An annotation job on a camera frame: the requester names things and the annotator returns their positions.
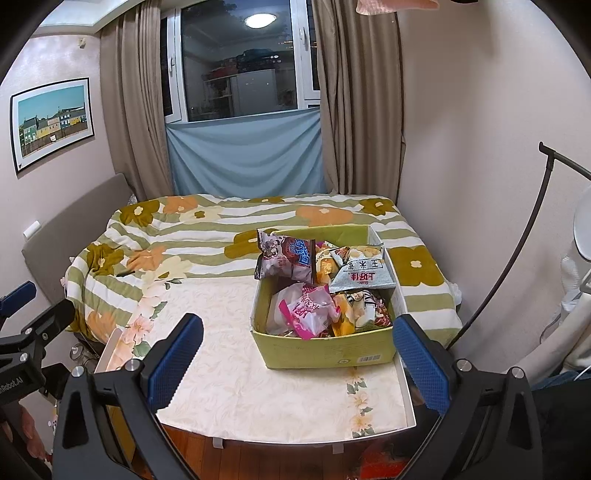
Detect cream fabric cover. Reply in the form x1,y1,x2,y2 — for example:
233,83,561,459
531,295,591,384

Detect pink hanging cloth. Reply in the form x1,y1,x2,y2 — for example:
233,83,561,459
355,0,439,14

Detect cream floral tablecloth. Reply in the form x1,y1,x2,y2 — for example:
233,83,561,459
108,274,416,439

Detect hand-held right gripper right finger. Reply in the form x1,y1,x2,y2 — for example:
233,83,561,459
393,314,541,480

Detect person's left hand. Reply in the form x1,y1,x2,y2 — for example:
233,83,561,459
0,406,49,457

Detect grey purple snack packet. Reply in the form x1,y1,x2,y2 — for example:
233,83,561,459
254,229,317,282

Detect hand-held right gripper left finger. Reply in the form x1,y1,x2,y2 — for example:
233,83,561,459
53,314,204,480

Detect black curved stand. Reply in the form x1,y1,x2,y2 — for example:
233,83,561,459
443,142,591,352

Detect green cardboard box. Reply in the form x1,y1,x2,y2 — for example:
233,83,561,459
249,224,407,371

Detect red plastic item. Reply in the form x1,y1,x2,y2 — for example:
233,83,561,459
360,443,407,480

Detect white framed window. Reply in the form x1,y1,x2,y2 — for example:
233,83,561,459
159,0,321,124

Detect framed houses wall poster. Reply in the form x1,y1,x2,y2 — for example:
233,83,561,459
10,77,96,175

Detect white low table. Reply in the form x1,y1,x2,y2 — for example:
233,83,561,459
95,274,419,450

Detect green striped floral blanket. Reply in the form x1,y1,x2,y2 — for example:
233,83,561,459
62,193,462,352

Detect person's blue jeans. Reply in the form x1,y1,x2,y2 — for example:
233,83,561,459
531,369,591,393

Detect light blue hanging cloth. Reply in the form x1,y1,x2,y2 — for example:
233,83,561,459
165,108,329,197

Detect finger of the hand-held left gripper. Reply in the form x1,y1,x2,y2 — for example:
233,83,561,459
0,281,38,319
21,300,76,344

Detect grey bed headboard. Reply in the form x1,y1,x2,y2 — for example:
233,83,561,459
22,173,132,296

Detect pale blue snack packet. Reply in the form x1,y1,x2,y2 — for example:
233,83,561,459
329,246,398,294

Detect white round appliance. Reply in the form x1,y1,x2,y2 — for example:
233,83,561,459
558,185,591,305

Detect pile of mixed snack packets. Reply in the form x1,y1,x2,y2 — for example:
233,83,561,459
267,239,394,340

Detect pink snack packet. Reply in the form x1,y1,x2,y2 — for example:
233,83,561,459
279,284,340,341

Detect beige curtain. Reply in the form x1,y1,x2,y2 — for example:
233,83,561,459
313,0,407,204
99,0,176,199

